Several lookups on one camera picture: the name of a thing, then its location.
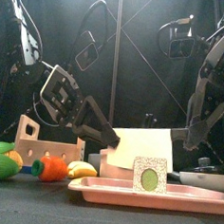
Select toy corn green husk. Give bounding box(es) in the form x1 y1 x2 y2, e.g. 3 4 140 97
0 140 26 184

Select black right camera cable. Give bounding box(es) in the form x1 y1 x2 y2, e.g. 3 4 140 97
155 14 193 58

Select pink plastic tray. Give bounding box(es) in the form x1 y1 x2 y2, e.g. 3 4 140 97
65 175 224 216

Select wooden toy crate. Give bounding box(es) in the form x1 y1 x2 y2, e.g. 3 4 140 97
12 113 88 174

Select white toy pot grey handles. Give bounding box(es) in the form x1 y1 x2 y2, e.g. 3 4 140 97
86 146 138 181

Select orange toy vegetable green top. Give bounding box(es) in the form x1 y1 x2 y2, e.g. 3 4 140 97
29 154 71 185

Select black pan lid with knob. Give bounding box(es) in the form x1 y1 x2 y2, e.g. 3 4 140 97
181 155 224 176

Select blue toy dish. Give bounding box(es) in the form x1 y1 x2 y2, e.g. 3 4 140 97
19 165 35 176

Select black left camera cable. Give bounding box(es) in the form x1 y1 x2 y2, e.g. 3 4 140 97
66 0 111 77

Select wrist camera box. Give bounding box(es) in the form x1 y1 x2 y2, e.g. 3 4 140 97
73 29 102 74
167 34 196 62

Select small black upright object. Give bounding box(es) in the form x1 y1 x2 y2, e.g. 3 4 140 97
142 112 159 130

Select black camera cable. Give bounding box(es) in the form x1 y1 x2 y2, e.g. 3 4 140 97
155 14 193 58
66 0 111 77

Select cream paper sheet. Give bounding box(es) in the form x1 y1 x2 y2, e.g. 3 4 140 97
104 121 192 176

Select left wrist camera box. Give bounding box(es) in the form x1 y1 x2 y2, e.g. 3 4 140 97
73 29 102 74

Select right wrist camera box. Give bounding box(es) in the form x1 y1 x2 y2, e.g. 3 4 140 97
167 34 196 62

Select yellow toy banana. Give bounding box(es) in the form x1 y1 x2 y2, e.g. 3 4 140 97
65 159 100 182

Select vertical metal frame pole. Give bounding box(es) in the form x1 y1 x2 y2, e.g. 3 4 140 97
108 0 124 126

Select grey toy frying pan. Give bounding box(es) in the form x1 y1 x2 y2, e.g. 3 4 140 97
166 169 224 195

